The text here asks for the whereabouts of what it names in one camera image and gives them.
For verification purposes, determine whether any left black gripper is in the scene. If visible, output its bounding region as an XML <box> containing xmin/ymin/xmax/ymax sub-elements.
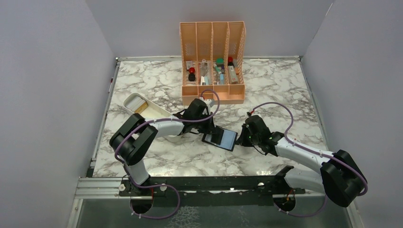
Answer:
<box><xmin>192</xmin><ymin>112</ymin><xmax>217</xmax><ymax>134</ymax></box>

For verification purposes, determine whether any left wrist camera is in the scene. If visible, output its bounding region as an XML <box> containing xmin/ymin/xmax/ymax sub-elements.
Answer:
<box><xmin>201</xmin><ymin>98</ymin><xmax>215</xmax><ymax>113</ymax></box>

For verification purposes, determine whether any white plastic tray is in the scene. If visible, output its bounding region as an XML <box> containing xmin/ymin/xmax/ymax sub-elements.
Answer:
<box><xmin>123</xmin><ymin>93</ymin><xmax>181</xmax><ymax>144</ymax></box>

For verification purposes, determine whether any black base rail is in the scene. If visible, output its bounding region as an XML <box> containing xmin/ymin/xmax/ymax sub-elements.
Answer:
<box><xmin>118</xmin><ymin>174</ymin><xmax>305</xmax><ymax>211</ymax></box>

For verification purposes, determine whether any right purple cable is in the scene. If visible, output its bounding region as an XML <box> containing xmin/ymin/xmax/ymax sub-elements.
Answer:
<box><xmin>249</xmin><ymin>101</ymin><xmax>368</xmax><ymax>219</ymax></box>

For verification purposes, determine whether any black round item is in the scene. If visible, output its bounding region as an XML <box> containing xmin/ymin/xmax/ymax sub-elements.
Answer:
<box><xmin>188</xmin><ymin>73</ymin><xmax>196</xmax><ymax>82</ymax></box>

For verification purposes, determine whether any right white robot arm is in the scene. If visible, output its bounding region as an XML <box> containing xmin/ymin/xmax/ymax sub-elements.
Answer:
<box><xmin>236</xmin><ymin>115</ymin><xmax>367</xmax><ymax>208</ymax></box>

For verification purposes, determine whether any black leather card holder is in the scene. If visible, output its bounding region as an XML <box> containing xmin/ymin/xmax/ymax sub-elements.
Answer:
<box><xmin>202</xmin><ymin>129</ymin><xmax>238</xmax><ymax>152</ymax></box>

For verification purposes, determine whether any gold credit card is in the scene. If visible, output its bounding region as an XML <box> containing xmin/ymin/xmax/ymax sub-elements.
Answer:
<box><xmin>134</xmin><ymin>102</ymin><xmax>148</xmax><ymax>114</ymax></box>

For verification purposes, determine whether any orange desk organizer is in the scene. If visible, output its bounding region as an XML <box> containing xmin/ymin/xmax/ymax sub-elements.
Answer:
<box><xmin>179</xmin><ymin>21</ymin><xmax>246</xmax><ymax>105</ymax></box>

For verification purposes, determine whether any grey stapler box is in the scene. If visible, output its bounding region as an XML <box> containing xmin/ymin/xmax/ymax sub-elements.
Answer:
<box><xmin>228</xmin><ymin>65</ymin><xmax>239</xmax><ymax>85</ymax></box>

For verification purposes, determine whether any green cap item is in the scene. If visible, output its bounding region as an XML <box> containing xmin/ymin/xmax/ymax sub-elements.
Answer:
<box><xmin>216</xmin><ymin>58</ymin><xmax>224</xmax><ymax>65</ymax></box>

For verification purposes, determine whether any red cap bottle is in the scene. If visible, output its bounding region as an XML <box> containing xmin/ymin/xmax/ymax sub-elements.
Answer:
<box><xmin>228</xmin><ymin>57</ymin><xmax>234</xmax><ymax>66</ymax></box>

